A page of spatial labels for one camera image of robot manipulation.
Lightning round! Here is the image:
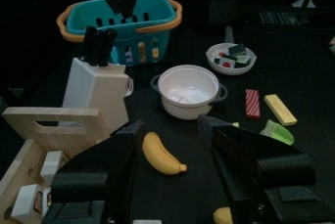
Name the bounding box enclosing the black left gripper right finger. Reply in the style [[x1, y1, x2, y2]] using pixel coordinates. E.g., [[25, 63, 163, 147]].
[[198, 113, 335, 224]]

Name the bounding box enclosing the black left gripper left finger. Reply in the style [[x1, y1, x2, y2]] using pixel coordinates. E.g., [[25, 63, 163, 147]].
[[41, 119, 147, 224]]

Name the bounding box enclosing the white toy block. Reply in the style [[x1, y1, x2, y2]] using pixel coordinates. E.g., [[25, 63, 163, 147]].
[[39, 150, 69, 185], [10, 183, 45, 224]]

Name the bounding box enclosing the green toy fruit slice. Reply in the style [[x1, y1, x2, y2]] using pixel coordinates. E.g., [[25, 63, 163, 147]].
[[259, 118, 297, 147]]

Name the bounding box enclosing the yellow toy banana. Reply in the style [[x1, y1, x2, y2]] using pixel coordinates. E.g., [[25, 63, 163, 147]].
[[141, 131, 191, 176]]

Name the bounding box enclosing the light wooden tray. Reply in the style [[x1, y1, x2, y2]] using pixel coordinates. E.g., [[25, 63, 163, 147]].
[[0, 138, 50, 224]]

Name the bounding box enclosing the yellow toy fruit piece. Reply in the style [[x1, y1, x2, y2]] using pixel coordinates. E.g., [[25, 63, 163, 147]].
[[212, 206, 236, 224]]

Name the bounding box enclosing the yellow toy block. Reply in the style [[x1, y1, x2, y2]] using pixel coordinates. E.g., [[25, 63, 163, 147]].
[[263, 93, 301, 127]]

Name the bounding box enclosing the orange toy in basket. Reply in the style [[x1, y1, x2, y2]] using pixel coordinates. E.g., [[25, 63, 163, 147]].
[[139, 41, 148, 63]]

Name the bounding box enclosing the white and blue toy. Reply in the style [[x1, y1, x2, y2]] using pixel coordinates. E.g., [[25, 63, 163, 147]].
[[124, 46, 136, 65]]

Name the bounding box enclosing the yellow toy in basket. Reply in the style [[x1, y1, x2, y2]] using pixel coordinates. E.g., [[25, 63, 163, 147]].
[[151, 47, 161, 61]]

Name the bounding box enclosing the red striped toy block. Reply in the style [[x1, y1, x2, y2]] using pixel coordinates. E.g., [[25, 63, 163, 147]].
[[244, 88, 263, 120]]

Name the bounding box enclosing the white and wood knife block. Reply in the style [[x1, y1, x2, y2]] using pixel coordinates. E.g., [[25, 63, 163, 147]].
[[60, 57, 135, 135]]

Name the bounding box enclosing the dark green sushi piece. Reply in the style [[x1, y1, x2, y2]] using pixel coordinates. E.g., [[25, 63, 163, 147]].
[[228, 43, 250, 57]]

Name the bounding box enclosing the white sushi piece red dot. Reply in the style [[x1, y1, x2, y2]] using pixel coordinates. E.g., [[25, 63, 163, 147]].
[[218, 55, 239, 69]]

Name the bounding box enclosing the green and white sushi piece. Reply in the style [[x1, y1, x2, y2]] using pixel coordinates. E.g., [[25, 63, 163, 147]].
[[235, 55, 253, 69]]

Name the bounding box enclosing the grey slotted vent panel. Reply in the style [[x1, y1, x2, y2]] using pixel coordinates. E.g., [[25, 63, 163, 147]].
[[258, 10, 305, 27]]

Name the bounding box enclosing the white background object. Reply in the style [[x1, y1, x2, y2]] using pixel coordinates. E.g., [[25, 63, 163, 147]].
[[291, 0, 317, 9]]

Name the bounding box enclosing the teal basket with orange handles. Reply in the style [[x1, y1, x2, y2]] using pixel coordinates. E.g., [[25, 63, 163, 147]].
[[56, 0, 184, 67]]

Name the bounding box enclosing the wooden cutting board with handle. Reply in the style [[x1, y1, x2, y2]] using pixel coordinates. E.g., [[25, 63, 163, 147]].
[[2, 106, 112, 157]]

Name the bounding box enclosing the black knife handle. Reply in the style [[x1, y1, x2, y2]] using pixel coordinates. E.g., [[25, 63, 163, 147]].
[[98, 27, 120, 67], [90, 29, 109, 67], [82, 24, 100, 66]]

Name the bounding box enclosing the white pot with grey handles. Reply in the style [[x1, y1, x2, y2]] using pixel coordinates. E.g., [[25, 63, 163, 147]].
[[151, 64, 230, 121]]

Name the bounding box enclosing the white bowl with grey handle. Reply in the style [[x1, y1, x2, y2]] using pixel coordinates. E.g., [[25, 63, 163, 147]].
[[204, 25, 258, 76]]

